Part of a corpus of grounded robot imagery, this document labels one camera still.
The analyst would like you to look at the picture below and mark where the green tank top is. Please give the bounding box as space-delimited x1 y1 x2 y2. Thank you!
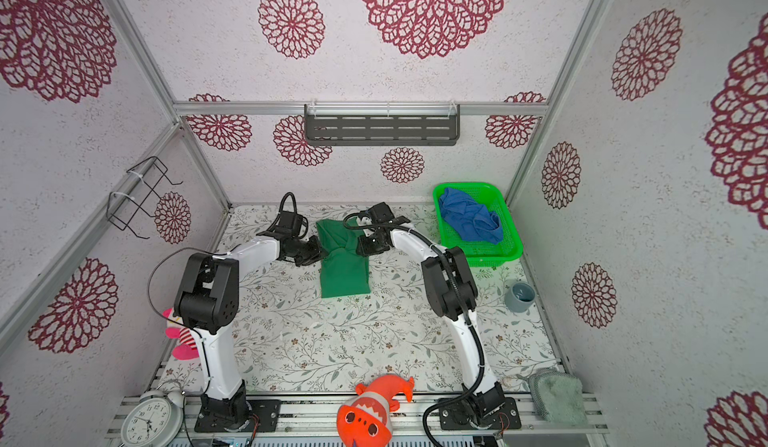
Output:
316 219 370 299

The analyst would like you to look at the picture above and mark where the blue tank top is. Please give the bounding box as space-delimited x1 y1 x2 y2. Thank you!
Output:
438 188 504 245

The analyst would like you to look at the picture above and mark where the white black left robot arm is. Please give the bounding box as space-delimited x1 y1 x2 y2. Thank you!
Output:
174 234 328 424

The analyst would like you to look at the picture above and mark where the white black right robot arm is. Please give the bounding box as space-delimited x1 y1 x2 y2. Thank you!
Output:
352 217 505 420

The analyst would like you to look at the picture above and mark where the bright green plastic basket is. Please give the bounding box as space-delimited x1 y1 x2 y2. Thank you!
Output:
432 182 523 267

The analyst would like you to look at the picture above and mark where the teal green cup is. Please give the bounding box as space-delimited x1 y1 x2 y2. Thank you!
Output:
504 282 536 313

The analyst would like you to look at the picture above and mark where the pink striped plush toy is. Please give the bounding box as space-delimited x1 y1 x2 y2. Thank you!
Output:
162 308 199 361

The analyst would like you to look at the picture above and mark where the red fish plush toy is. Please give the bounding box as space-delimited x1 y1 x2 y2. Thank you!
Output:
336 374 415 447

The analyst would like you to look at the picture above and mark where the white alarm clock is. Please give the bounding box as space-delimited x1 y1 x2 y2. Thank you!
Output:
120 389 184 447

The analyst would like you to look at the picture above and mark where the light green folded cloth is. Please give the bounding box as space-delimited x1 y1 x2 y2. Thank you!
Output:
527 369 588 426

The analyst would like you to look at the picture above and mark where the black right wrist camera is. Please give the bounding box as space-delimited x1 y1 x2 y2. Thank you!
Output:
365 202 395 225

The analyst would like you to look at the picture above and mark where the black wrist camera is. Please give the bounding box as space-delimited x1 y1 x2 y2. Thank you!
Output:
275 211 309 239
365 202 395 225

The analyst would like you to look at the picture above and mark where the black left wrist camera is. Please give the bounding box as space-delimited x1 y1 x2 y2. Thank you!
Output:
275 211 309 239

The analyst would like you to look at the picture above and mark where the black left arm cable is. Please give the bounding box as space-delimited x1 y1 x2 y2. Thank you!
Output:
147 191 301 447

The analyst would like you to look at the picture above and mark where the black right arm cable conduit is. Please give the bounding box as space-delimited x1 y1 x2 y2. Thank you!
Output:
343 209 487 447

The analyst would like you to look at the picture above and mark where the dark grey wall shelf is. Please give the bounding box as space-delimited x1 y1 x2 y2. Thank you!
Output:
303 104 461 147

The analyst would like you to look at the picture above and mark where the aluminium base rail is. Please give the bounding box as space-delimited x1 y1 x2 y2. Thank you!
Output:
185 393 610 441

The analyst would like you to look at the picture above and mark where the black wire wall rack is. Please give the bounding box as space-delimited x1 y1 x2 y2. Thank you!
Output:
104 156 183 240

